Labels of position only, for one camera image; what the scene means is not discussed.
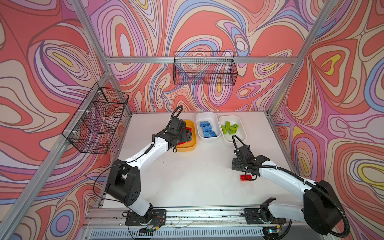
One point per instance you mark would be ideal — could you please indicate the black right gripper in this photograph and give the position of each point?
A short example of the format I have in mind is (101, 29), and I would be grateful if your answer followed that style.
(236, 162)

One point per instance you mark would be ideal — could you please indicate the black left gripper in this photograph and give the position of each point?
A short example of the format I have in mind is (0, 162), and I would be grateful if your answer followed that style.
(184, 136)

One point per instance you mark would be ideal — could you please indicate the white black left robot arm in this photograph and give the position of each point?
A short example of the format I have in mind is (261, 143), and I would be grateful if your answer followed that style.
(124, 179)

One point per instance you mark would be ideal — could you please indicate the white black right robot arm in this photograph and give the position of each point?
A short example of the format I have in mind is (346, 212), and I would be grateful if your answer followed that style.
(319, 205)

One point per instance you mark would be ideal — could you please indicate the yellow plastic bin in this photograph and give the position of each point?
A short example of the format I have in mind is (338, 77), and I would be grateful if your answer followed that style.
(191, 145)

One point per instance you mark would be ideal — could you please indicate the white middle plastic bin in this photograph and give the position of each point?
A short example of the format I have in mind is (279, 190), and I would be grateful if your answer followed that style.
(213, 120)

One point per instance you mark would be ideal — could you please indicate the white plastic bin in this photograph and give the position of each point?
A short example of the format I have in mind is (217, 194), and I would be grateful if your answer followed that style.
(213, 120)
(241, 133)

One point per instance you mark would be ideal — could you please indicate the white right plastic bin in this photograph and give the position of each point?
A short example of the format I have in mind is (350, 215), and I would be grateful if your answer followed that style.
(241, 133)

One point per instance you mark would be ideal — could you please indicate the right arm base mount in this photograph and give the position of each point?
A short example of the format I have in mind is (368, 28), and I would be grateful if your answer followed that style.
(256, 216)

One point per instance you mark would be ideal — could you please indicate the black wire basket back wall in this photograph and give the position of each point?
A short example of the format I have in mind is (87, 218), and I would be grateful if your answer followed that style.
(204, 68)

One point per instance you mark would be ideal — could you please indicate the black wire basket wall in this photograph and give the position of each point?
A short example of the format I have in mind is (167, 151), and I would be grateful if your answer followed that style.
(99, 116)
(204, 68)

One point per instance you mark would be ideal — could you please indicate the black wire basket left wall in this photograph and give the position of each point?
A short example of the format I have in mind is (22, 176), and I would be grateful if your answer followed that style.
(99, 116)

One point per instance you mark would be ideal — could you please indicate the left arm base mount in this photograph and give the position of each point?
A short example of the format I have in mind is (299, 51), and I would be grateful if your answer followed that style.
(152, 221)

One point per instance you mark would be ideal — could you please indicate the aluminium rail at front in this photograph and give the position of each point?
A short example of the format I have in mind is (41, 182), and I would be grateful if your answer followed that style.
(191, 223)

